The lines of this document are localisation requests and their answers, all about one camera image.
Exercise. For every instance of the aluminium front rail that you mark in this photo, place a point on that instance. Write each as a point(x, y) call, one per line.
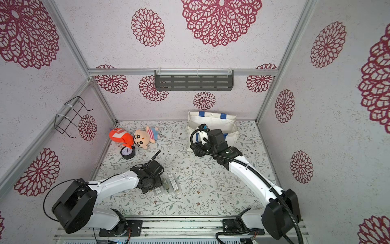
point(170, 230)

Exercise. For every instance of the white Doraemon canvas bag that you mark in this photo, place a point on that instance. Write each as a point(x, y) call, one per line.
point(225, 122)

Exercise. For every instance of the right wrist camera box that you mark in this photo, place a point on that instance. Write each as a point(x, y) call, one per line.
point(217, 140)

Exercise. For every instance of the black round alarm clock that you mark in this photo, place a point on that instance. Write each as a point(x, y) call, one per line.
point(127, 153)

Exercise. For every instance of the pink boy plush doll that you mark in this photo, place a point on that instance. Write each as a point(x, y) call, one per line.
point(142, 138)

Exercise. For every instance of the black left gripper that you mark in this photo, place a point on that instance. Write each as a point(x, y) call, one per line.
point(159, 183)

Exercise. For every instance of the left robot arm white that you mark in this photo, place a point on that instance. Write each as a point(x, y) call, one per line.
point(76, 208)

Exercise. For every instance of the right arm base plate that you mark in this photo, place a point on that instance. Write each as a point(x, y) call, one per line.
point(245, 222)

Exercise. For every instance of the black wire wall rack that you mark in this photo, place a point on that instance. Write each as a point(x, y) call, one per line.
point(76, 104)

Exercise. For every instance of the red plush toy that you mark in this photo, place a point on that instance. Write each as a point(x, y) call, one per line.
point(120, 135)

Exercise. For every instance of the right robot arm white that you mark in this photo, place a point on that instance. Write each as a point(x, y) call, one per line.
point(282, 210)

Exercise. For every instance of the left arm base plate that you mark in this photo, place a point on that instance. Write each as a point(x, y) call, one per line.
point(131, 228)

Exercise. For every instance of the grey slotted wall shelf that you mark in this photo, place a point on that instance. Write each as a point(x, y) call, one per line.
point(194, 81)

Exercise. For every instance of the clear pen case green label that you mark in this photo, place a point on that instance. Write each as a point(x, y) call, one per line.
point(166, 184)

